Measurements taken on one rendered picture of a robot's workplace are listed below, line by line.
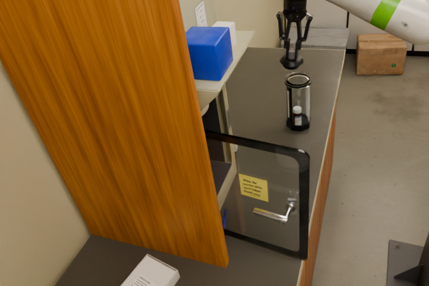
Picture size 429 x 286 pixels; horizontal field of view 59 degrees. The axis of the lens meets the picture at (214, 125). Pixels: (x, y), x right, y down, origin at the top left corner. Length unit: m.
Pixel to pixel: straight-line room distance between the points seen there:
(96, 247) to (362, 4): 1.10
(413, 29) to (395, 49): 2.65
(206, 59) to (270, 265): 0.64
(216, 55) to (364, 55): 3.03
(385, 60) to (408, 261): 2.01
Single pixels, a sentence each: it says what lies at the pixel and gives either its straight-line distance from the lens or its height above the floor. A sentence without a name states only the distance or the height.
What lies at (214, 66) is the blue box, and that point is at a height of 1.55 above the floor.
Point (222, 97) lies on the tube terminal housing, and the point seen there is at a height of 1.27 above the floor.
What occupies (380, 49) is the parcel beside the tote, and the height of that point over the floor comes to 0.27.
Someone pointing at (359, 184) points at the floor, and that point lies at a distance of 2.74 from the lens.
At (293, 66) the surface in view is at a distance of 1.50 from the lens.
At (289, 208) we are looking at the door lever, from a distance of 0.97.
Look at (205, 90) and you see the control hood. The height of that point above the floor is 1.51.
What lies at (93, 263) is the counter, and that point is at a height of 0.94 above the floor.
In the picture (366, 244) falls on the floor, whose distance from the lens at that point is 2.44.
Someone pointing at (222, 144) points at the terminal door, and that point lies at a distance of 0.92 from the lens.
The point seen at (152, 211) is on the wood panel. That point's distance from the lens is 1.12.
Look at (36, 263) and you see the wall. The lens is 1.30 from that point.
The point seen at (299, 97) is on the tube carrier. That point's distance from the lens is 1.53.
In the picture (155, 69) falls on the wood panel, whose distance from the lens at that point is 0.77.
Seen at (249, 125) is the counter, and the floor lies 0.94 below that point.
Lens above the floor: 1.94
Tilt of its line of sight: 36 degrees down
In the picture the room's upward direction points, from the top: 10 degrees counter-clockwise
